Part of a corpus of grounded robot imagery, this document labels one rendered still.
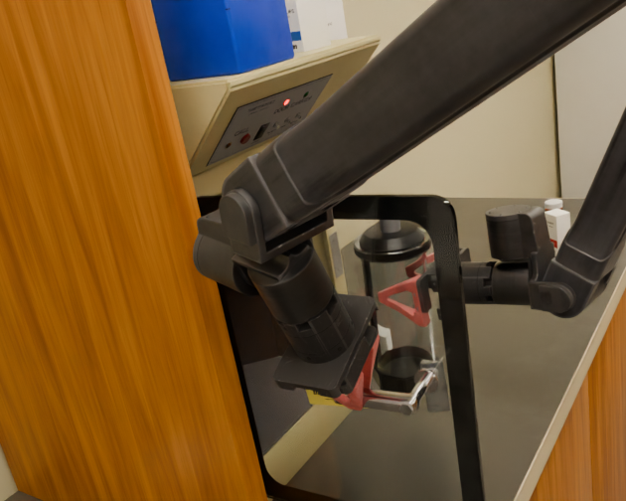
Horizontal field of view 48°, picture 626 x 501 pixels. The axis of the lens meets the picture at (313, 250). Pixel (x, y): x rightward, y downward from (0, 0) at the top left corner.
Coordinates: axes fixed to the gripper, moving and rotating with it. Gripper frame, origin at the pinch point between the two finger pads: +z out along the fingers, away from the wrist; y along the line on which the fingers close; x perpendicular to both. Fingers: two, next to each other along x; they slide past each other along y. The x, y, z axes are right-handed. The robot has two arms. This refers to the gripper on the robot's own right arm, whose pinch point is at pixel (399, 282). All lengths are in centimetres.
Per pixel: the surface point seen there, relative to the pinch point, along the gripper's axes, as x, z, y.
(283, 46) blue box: -35.6, -2.7, 18.0
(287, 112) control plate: -28.0, 2.4, 13.2
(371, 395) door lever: -2.8, -13.4, 32.5
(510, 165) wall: 39, 57, -211
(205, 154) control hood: -27.0, 3.9, 27.3
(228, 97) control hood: -32.4, -2.4, 28.6
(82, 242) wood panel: -21.2, 15.4, 37.0
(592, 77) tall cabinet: 17, 35, -282
